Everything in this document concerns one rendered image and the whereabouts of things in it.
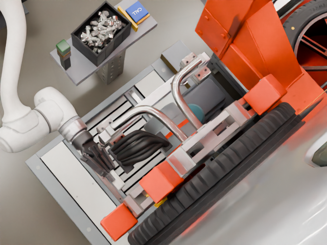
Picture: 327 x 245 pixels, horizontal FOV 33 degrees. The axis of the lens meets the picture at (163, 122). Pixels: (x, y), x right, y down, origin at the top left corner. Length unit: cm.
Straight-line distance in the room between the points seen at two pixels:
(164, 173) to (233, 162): 18
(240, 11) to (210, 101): 53
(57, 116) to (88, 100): 74
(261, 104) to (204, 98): 72
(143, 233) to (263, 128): 44
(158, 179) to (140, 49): 142
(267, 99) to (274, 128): 10
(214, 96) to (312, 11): 56
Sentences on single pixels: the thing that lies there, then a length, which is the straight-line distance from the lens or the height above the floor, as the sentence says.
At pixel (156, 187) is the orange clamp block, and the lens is 143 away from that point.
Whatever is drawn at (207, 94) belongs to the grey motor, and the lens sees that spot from 230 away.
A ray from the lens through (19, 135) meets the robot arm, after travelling 188.
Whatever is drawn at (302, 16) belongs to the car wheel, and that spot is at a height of 50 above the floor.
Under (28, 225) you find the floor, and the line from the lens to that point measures 258.
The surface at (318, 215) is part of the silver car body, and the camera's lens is 84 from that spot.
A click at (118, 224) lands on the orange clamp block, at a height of 88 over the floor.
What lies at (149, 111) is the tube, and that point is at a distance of 161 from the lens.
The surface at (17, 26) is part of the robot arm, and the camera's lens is 189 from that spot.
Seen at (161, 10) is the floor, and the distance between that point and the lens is 287.
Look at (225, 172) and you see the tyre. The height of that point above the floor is 118.
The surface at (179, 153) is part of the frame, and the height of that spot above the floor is 112.
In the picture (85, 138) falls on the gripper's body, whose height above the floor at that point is 67.
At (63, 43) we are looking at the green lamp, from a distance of 206.
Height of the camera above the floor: 255
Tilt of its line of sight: 74 degrees down
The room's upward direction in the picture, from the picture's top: 24 degrees clockwise
